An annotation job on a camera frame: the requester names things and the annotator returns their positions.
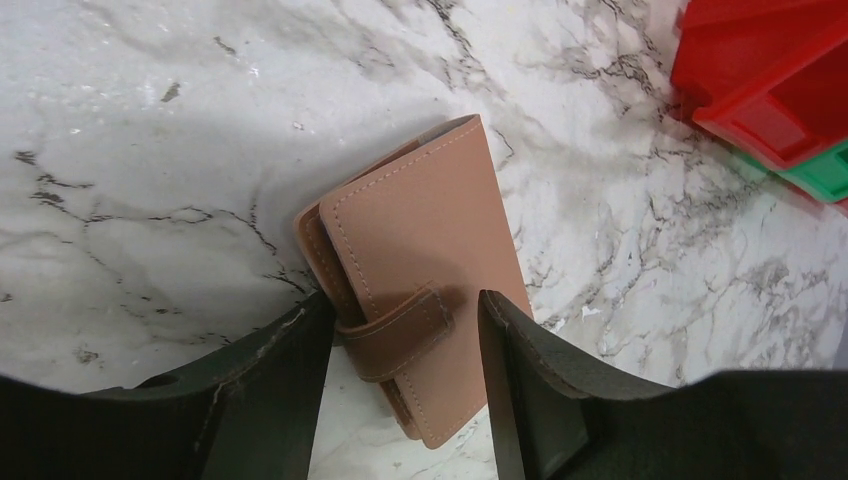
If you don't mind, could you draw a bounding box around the left red plastic bin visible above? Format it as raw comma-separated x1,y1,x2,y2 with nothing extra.
671,0,847,170

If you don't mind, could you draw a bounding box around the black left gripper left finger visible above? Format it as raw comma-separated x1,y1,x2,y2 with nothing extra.
1,293,335,479

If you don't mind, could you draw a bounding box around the tan leather card holder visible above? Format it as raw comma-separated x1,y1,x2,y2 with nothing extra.
294,114,531,449

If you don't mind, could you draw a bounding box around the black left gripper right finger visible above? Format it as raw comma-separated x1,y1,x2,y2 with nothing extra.
478,290,847,479

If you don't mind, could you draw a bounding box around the green plastic bin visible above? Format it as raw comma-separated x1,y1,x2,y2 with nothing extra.
777,141,847,204

